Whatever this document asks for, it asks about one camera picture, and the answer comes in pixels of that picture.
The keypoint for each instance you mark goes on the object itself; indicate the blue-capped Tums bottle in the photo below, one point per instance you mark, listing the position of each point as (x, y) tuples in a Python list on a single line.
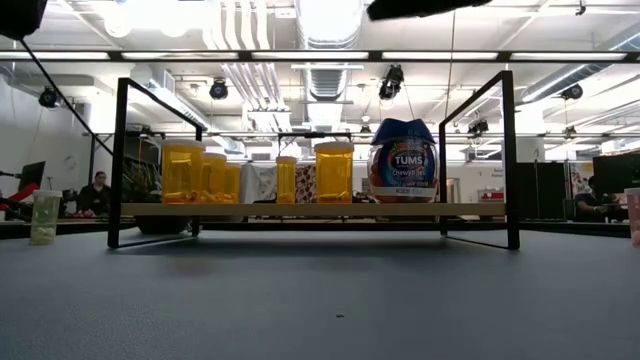
[(402, 162)]

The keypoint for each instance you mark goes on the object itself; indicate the large orange pill bottle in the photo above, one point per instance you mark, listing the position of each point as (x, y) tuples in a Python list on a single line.
[(216, 177), (182, 172), (234, 182), (334, 172)]

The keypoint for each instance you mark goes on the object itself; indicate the small green pill bottle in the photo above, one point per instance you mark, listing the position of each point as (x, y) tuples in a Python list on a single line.
[(45, 216)]

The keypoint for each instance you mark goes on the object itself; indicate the small orange pill bottle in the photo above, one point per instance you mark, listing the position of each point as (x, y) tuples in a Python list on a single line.
[(286, 180)]

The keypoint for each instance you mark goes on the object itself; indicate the small pink pill bottle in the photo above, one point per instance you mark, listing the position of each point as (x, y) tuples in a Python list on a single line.
[(634, 217)]

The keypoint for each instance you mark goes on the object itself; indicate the black background monitor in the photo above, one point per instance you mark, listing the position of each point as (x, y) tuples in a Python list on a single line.
[(31, 175)]

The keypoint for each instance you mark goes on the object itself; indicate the red machine part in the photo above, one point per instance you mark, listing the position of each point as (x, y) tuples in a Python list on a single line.
[(20, 194)]

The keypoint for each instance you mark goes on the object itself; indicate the black overhead crossbar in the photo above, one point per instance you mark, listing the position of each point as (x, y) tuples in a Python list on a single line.
[(245, 56)]

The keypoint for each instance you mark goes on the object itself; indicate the person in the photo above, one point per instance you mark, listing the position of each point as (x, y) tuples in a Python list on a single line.
[(592, 200), (95, 197)]

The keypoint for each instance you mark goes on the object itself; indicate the brown spotted cloth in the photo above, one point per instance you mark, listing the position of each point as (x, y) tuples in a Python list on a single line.
[(306, 182)]

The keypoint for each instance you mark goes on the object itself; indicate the black partition panel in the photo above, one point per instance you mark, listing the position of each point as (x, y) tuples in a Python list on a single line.
[(542, 190)]

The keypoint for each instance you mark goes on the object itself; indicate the potted green succulent plant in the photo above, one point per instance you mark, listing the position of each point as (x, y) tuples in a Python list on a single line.
[(160, 227)]

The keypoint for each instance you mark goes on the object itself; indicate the large black background screen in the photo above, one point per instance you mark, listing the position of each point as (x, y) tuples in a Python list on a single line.
[(617, 172)]

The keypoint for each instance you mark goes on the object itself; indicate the blue table mat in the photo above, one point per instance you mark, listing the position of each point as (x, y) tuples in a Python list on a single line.
[(320, 300)]

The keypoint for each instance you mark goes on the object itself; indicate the black ceiling-mounted camera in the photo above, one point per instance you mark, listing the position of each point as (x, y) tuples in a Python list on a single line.
[(477, 126), (218, 90), (391, 82), (49, 97), (571, 92)]

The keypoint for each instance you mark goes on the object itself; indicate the silver ventilation duct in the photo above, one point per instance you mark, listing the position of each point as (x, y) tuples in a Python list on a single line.
[(327, 80)]

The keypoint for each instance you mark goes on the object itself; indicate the wooden shelf black metal frame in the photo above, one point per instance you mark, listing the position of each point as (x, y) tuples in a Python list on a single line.
[(320, 209)]

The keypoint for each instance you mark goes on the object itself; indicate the black metal table frame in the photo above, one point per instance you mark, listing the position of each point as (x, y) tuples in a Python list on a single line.
[(300, 226)]

